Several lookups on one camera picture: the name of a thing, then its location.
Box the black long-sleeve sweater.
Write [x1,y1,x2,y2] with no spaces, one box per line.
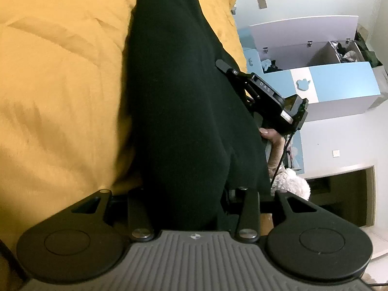
[126,0,270,231]

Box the beige wall switch plate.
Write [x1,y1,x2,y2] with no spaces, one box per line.
[257,0,268,9]

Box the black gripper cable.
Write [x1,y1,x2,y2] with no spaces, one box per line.
[269,129,297,189]

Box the orange quilted bed cover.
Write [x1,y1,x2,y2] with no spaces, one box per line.
[0,0,249,255]

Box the blue white storage chest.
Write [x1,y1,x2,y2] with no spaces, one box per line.
[237,15,381,121]

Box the person's right hand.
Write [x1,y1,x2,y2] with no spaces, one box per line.
[259,128,285,171]

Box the fluffy white sleeve cuff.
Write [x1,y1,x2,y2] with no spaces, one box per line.
[268,166,311,201]

